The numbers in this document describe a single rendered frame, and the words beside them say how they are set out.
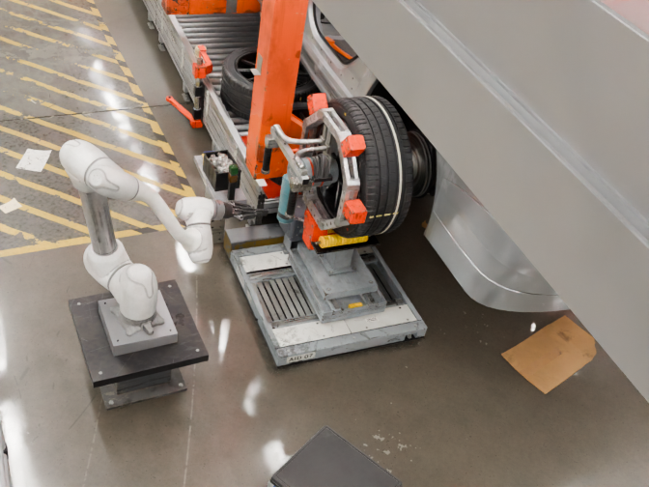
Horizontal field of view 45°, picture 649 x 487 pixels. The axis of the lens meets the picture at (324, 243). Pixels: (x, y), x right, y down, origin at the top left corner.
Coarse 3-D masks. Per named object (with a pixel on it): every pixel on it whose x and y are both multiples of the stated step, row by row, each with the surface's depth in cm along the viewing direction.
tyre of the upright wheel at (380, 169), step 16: (368, 96) 366; (336, 112) 357; (352, 112) 344; (368, 112) 345; (320, 128) 378; (352, 128) 345; (368, 128) 339; (384, 128) 342; (400, 128) 345; (368, 144) 336; (384, 144) 339; (400, 144) 343; (368, 160) 336; (384, 160) 338; (368, 176) 337; (384, 176) 339; (320, 192) 388; (368, 192) 339; (384, 192) 342; (368, 208) 343; (384, 208) 347; (400, 208) 351; (352, 224) 358; (368, 224) 351; (384, 224) 356; (400, 224) 362
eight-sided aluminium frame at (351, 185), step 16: (320, 112) 353; (304, 128) 372; (336, 128) 342; (352, 160) 339; (352, 176) 341; (304, 192) 386; (352, 192) 344; (320, 208) 380; (320, 224) 371; (336, 224) 353
